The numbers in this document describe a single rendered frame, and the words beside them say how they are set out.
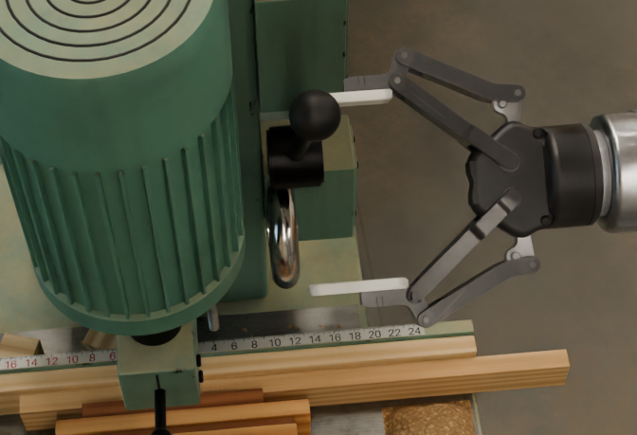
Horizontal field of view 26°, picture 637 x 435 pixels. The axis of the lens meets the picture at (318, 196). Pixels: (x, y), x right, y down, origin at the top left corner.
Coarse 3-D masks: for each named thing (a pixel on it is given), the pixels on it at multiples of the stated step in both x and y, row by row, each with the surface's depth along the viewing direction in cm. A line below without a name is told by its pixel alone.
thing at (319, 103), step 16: (304, 96) 91; (320, 96) 91; (304, 112) 90; (320, 112) 90; (336, 112) 91; (272, 128) 129; (288, 128) 128; (304, 128) 91; (320, 128) 91; (336, 128) 92; (272, 144) 127; (288, 144) 127; (304, 144) 107; (320, 144) 127; (272, 160) 127; (288, 160) 127; (304, 160) 127; (320, 160) 127; (272, 176) 128; (288, 176) 128; (304, 176) 128; (320, 176) 128
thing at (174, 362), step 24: (120, 336) 124; (192, 336) 124; (120, 360) 123; (144, 360) 123; (168, 360) 123; (192, 360) 123; (120, 384) 123; (144, 384) 124; (168, 384) 124; (192, 384) 124; (144, 408) 128
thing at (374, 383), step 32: (544, 352) 138; (256, 384) 136; (288, 384) 136; (320, 384) 136; (352, 384) 136; (384, 384) 137; (416, 384) 137; (448, 384) 138; (480, 384) 138; (512, 384) 139; (544, 384) 140; (32, 416) 135; (64, 416) 136
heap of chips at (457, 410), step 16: (464, 400) 139; (384, 416) 138; (400, 416) 136; (416, 416) 135; (432, 416) 135; (448, 416) 135; (464, 416) 136; (400, 432) 135; (416, 432) 134; (432, 432) 133; (448, 432) 134; (464, 432) 135
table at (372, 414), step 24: (312, 408) 139; (336, 408) 139; (360, 408) 139; (0, 432) 137; (24, 432) 137; (48, 432) 137; (312, 432) 137; (336, 432) 137; (360, 432) 137; (384, 432) 137; (480, 432) 137
